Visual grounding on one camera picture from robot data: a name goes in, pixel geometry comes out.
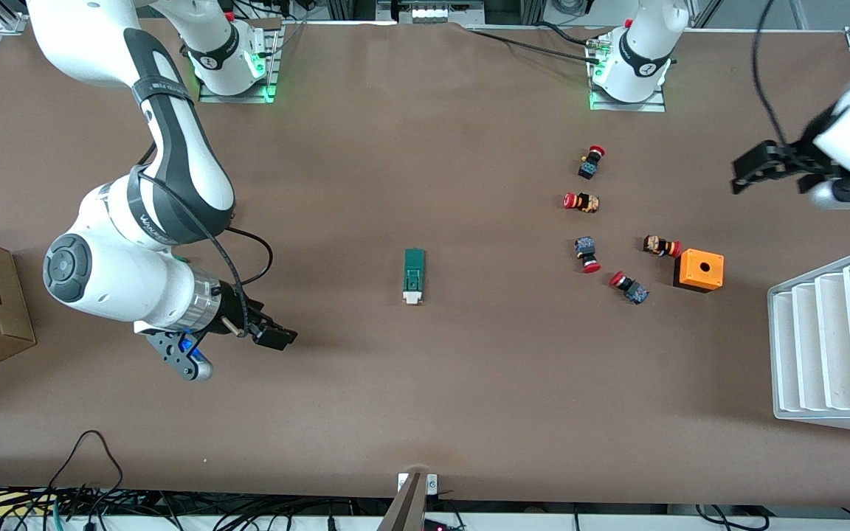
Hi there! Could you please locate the green load switch white handle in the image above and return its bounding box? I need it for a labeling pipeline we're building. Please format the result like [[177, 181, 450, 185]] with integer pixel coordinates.
[[402, 248, 426, 306]]

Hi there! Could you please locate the silver frame with white light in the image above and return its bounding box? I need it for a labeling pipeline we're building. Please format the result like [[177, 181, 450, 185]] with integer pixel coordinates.
[[377, 0, 485, 24]]

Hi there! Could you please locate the white slotted tray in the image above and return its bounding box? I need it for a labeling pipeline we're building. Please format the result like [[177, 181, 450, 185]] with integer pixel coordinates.
[[767, 246, 850, 437]]

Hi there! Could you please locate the black cable bundle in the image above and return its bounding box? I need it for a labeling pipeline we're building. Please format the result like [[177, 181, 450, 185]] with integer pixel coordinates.
[[0, 483, 396, 531]]

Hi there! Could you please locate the orange button enclosure box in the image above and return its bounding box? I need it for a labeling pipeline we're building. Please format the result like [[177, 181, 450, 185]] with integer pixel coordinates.
[[673, 249, 725, 294]]

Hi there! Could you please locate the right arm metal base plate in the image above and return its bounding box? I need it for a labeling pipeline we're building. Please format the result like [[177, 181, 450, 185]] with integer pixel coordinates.
[[198, 22, 283, 104]]

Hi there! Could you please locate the yellow tag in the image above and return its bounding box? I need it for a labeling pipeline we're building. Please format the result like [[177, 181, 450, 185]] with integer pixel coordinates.
[[0, 493, 53, 517]]

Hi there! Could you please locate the black looped cable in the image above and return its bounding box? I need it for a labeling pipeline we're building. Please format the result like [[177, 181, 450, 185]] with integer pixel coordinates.
[[47, 430, 125, 510]]

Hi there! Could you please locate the black base cable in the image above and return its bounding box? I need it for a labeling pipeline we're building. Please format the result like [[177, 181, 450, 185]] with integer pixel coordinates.
[[462, 28, 594, 60], [536, 21, 597, 48]]

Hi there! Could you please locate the aluminium camera mount post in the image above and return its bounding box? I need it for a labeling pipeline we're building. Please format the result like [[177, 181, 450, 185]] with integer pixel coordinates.
[[377, 472, 440, 531]]

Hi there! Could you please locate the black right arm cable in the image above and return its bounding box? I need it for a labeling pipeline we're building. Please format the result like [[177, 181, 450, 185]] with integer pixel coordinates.
[[130, 144, 274, 336]]

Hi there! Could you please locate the brown table cover sheet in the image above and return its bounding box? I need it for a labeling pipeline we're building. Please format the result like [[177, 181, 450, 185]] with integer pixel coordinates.
[[0, 16, 850, 510]]

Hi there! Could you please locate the black curled cable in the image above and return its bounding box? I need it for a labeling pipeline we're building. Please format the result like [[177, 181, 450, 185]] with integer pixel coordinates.
[[694, 504, 773, 531]]

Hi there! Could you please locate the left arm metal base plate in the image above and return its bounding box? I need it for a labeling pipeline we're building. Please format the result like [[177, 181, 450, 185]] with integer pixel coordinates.
[[589, 33, 668, 113]]

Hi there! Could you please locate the red mushroom button blue block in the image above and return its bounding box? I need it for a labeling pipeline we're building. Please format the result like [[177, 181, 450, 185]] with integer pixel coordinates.
[[578, 145, 607, 180], [609, 270, 650, 305], [574, 236, 602, 274]]

